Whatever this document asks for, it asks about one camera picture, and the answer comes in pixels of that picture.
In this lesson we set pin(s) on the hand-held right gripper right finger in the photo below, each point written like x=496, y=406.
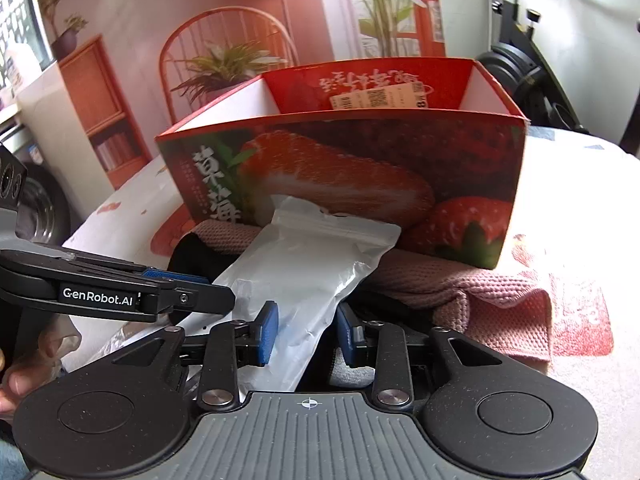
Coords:
x=345, y=335

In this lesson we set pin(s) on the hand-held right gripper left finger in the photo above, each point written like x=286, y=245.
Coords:
x=269, y=332

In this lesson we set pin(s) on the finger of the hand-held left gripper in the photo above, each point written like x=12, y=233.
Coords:
x=200, y=297
x=170, y=275

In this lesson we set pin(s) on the white plastic pouch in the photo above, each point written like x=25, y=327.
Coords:
x=300, y=270

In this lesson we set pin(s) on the red cardboard box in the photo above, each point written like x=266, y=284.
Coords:
x=350, y=170

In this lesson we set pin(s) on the person's left hand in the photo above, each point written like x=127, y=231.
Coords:
x=20, y=385

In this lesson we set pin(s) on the grey knitted cloth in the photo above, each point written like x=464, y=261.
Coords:
x=345, y=372

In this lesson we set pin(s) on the clear plastic packet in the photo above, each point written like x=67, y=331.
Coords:
x=100, y=345

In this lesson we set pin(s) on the grey washing machine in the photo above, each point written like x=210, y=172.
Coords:
x=45, y=210

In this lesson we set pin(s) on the pink knitted cloth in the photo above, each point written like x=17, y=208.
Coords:
x=450, y=280

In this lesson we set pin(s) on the narrow window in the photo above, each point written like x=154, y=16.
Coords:
x=15, y=20

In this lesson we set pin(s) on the black exercise bike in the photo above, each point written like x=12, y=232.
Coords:
x=505, y=70

